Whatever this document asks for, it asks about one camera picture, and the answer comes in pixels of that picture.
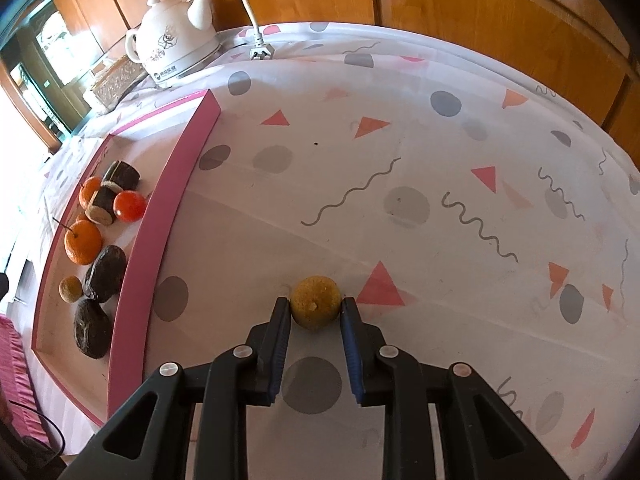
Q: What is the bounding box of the red tomato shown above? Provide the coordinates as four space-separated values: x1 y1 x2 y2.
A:
113 190 147 223

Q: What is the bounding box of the glass-fronted wooden cabinet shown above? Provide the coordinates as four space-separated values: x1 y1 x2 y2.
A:
0 0 93 156

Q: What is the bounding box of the white patterned tablecloth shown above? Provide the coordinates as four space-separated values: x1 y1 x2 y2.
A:
37 20 640 480

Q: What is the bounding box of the woven tissue box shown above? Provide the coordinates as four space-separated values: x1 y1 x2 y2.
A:
82 55 148 113

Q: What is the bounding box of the wooden panelled cabinet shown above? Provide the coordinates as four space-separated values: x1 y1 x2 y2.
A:
47 0 640 171

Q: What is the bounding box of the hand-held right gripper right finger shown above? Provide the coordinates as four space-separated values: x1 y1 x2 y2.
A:
340 297 571 480

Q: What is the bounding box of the large orange with stem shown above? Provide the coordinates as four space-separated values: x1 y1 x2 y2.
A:
52 217 103 266

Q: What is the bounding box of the white power cord with plug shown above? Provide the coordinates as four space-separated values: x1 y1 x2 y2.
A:
227 0 275 61

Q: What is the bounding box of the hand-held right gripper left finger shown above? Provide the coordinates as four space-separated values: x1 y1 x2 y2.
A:
64 297 293 480

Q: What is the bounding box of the white ceramic electric kettle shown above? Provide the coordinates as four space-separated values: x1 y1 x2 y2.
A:
125 0 221 87

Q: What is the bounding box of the pink shallow tray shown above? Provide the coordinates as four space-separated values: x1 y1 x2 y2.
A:
31 88 222 428

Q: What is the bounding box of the pale yellow round fruit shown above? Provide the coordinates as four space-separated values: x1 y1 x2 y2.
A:
290 275 342 332

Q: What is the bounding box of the small orange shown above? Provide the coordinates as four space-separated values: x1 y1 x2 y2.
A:
78 176 103 209

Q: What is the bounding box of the small yellow-green round fruit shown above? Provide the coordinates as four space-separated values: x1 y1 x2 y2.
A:
58 276 83 304

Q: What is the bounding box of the dark brown round fruit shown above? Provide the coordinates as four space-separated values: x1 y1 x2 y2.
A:
73 299 113 360
82 246 127 303

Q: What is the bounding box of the thin black cable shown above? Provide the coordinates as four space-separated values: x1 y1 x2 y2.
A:
7 399 67 456

